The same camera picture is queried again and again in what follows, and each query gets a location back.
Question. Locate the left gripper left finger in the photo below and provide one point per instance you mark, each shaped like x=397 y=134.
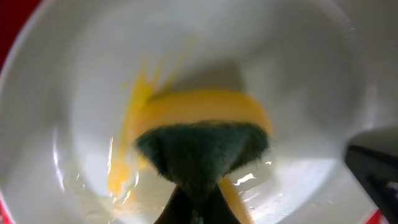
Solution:
x=178 y=209

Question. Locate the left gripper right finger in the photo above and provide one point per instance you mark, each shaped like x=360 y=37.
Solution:
x=216 y=210

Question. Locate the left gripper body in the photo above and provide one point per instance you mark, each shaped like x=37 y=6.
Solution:
x=372 y=158

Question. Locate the green yellow sponge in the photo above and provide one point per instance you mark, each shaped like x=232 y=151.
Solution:
x=195 y=138

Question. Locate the mint green plate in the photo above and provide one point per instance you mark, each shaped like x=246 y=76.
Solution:
x=295 y=77

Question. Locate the red plastic tray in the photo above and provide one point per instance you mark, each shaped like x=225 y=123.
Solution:
x=9 y=25

